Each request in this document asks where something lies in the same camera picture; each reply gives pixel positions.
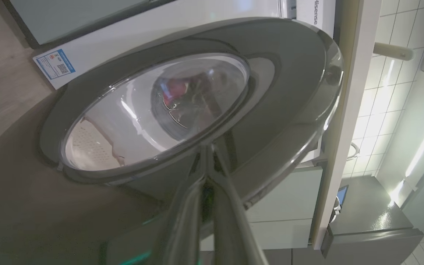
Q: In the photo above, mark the grey kitchen counter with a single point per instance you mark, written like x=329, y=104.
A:
x=366, y=213

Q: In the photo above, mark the white front-load washing machine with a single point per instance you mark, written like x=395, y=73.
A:
x=142, y=33

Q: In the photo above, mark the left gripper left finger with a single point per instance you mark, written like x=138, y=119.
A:
x=182, y=228

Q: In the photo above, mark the blue energy label sticker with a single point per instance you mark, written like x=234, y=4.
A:
x=55, y=64

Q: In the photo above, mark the small blue countertop item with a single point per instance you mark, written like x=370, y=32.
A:
x=342, y=195

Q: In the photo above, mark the white LED light strip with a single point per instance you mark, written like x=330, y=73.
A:
x=423, y=143

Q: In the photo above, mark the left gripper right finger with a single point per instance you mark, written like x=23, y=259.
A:
x=230, y=235

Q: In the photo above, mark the red and white jersey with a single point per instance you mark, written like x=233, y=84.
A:
x=175, y=92

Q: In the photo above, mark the small white countertop item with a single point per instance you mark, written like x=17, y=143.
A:
x=336, y=209

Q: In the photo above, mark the grey washing machine door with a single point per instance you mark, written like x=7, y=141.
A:
x=289, y=73

